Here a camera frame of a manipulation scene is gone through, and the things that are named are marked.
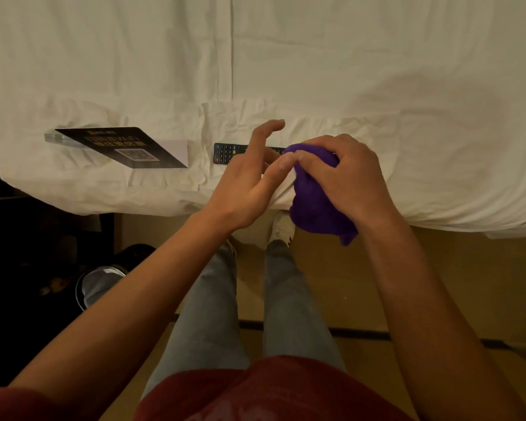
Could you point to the person's right hand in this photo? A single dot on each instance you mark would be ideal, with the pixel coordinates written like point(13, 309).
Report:
point(355, 179)

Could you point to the person's left hand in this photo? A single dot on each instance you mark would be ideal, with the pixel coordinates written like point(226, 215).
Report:
point(239, 192)

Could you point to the person's right thumb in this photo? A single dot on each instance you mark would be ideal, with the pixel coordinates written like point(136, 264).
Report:
point(312, 168)

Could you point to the person's left thumb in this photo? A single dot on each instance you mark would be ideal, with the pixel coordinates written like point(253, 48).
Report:
point(277, 173)

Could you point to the purple fluffy cloth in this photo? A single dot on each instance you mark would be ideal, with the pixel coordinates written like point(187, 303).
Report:
point(311, 206)

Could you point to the person's right forearm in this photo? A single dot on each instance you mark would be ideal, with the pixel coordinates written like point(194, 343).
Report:
point(421, 311)

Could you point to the person's left forearm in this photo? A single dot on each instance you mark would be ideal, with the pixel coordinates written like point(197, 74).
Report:
point(131, 302)

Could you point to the black remote control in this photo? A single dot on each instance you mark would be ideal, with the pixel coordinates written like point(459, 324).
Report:
point(228, 153)

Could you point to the white shoe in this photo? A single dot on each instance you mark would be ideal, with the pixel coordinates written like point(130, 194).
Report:
point(282, 227)

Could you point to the white bed sheet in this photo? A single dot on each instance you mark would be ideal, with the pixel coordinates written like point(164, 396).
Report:
point(377, 74)

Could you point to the grey jeans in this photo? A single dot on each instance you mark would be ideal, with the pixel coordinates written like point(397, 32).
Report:
point(289, 302)

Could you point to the black card sign acrylic stand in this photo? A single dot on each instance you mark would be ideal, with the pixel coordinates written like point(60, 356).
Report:
point(127, 146)

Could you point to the black waste bin with liner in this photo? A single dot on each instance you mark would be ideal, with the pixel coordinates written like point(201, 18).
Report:
point(98, 280)

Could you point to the red shirt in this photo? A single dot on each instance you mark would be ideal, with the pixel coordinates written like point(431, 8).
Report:
point(271, 394)

